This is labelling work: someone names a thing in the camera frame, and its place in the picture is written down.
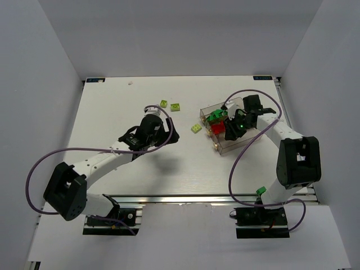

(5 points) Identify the green curved lego brick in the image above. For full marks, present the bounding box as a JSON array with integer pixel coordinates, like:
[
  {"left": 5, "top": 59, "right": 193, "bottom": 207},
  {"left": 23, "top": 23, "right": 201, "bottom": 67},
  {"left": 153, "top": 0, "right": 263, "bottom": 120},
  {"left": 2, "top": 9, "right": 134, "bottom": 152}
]
[{"left": 206, "top": 109, "right": 228, "bottom": 122}]

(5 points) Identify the lime 2x2 lego brick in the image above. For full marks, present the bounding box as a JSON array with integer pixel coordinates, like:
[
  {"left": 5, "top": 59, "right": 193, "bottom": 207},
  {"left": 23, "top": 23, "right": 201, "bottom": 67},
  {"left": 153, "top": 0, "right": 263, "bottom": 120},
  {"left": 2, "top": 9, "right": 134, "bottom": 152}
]
[{"left": 191, "top": 124, "right": 202, "bottom": 134}]

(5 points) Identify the lime rectangular lego brick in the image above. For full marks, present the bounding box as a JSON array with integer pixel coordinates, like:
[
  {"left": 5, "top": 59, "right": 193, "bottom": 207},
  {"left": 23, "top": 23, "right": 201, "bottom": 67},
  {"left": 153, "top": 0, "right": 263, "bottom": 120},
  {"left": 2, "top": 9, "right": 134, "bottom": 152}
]
[{"left": 170, "top": 103, "right": 181, "bottom": 111}]

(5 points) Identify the green and red lego stack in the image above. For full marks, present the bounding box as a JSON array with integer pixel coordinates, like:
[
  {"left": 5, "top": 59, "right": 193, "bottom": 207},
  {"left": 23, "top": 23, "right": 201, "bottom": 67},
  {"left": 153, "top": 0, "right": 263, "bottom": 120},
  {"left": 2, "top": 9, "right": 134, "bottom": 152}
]
[{"left": 211, "top": 121, "right": 226, "bottom": 135}]

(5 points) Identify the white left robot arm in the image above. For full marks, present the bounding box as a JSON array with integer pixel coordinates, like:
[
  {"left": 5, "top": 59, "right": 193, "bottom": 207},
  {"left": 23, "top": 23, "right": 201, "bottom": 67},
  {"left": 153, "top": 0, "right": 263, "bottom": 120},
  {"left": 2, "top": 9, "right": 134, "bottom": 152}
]
[{"left": 43, "top": 114, "right": 179, "bottom": 221}]

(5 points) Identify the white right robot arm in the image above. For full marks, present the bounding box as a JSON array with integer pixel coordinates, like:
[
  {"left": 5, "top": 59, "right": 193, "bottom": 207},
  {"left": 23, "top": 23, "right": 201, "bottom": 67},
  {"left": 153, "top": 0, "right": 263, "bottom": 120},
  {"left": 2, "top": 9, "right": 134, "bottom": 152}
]
[{"left": 222, "top": 94, "right": 321, "bottom": 209}]

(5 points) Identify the clear three-compartment container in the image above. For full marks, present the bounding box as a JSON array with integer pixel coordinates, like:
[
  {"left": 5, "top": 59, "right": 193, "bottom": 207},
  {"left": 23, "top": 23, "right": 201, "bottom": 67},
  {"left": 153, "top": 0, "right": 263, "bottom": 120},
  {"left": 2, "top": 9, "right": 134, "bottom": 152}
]
[{"left": 200, "top": 94, "right": 263, "bottom": 155}]

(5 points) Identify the lime square lego brick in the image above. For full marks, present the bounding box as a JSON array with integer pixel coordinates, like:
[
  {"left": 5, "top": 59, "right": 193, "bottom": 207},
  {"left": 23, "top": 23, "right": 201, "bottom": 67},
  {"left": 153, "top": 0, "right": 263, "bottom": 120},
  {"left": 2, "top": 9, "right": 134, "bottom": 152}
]
[{"left": 160, "top": 100, "right": 168, "bottom": 108}]

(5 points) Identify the blue label sticker right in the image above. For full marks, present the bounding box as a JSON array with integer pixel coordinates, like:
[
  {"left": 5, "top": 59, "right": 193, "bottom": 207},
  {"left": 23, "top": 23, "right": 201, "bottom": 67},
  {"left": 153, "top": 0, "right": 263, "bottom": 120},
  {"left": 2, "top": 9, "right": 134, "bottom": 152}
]
[{"left": 253, "top": 75, "right": 273, "bottom": 80}]

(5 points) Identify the blue label sticker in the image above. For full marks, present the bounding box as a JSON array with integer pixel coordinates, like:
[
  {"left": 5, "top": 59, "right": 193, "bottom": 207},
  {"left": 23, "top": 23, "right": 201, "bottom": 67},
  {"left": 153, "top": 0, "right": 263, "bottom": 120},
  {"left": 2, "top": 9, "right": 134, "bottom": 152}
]
[
  {"left": 85, "top": 78, "right": 105, "bottom": 83},
  {"left": 253, "top": 75, "right": 273, "bottom": 80}
]

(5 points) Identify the green lego at table edge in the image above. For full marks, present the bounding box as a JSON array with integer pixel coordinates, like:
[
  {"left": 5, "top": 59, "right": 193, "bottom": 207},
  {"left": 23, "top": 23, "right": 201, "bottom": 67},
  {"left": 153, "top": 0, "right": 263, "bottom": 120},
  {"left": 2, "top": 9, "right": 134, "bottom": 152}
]
[{"left": 256, "top": 186, "right": 267, "bottom": 196}]

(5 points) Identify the blue label sticker left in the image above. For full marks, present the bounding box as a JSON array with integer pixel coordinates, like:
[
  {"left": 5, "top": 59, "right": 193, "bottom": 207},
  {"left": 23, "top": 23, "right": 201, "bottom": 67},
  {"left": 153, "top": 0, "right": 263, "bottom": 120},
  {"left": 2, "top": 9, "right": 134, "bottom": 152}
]
[{"left": 85, "top": 78, "right": 105, "bottom": 83}]

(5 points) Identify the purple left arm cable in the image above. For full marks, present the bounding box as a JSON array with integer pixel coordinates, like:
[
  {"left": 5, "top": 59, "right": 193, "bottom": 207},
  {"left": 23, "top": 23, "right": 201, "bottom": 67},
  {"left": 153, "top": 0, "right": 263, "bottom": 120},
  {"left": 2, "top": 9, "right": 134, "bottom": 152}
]
[{"left": 25, "top": 105, "right": 173, "bottom": 216}]

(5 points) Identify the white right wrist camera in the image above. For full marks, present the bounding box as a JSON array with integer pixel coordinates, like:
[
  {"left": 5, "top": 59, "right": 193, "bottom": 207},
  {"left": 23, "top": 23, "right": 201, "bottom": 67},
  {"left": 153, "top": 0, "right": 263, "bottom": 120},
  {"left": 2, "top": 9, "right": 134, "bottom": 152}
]
[{"left": 221, "top": 101, "right": 240, "bottom": 120}]

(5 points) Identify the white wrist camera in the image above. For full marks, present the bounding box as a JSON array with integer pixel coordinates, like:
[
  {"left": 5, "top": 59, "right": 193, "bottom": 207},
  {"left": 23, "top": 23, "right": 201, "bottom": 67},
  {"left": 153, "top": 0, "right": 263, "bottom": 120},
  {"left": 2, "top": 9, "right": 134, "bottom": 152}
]
[
  {"left": 144, "top": 106, "right": 161, "bottom": 117},
  {"left": 221, "top": 101, "right": 240, "bottom": 120}
]

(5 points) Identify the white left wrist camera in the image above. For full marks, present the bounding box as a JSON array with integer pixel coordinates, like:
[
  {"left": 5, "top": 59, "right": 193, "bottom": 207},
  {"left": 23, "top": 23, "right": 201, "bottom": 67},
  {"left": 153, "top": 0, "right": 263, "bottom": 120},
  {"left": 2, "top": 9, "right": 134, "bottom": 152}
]
[{"left": 144, "top": 106, "right": 161, "bottom": 117}]

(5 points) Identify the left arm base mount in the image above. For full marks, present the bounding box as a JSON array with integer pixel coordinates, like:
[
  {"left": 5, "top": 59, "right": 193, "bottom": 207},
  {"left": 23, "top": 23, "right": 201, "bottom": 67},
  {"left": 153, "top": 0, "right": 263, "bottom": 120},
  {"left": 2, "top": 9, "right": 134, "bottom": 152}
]
[{"left": 83, "top": 195, "right": 141, "bottom": 236}]

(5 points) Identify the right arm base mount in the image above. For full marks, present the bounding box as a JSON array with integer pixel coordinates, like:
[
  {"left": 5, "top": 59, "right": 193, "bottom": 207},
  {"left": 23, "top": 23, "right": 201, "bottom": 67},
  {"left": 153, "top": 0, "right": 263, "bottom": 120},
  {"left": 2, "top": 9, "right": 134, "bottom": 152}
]
[{"left": 229, "top": 207, "right": 290, "bottom": 239}]

